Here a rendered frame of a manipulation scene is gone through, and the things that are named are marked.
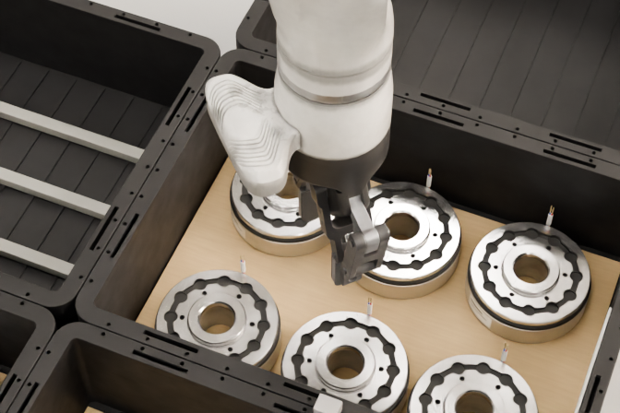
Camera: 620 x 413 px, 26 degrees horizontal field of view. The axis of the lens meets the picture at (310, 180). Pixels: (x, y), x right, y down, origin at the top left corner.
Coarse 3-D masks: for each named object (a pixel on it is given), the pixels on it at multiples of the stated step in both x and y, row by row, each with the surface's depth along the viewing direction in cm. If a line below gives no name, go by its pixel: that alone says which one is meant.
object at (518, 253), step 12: (516, 252) 113; (528, 252) 113; (540, 252) 113; (504, 264) 113; (552, 264) 113; (504, 276) 112; (516, 276) 112; (552, 276) 112; (516, 288) 111; (528, 288) 111; (540, 288) 111; (552, 288) 112
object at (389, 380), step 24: (336, 312) 111; (312, 336) 109; (336, 336) 109; (360, 336) 109; (384, 336) 109; (288, 360) 108; (312, 360) 108; (384, 360) 108; (312, 384) 107; (384, 384) 107; (384, 408) 105
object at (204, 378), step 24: (72, 336) 101; (96, 336) 101; (120, 336) 101; (48, 360) 100; (144, 360) 100; (168, 360) 100; (24, 384) 99; (192, 384) 100; (216, 384) 99; (240, 384) 99; (24, 408) 99; (264, 408) 98; (288, 408) 98; (312, 408) 98
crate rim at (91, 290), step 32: (224, 64) 117; (256, 64) 117; (192, 128) 113; (448, 128) 114; (480, 128) 113; (160, 160) 111; (544, 160) 112; (576, 160) 111; (160, 192) 110; (128, 224) 107; (96, 288) 104; (96, 320) 102; (128, 320) 102; (608, 320) 102; (192, 352) 101; (608, 352) 101; (256, 384) 99; (288, 384) 99; (608, 384) 99
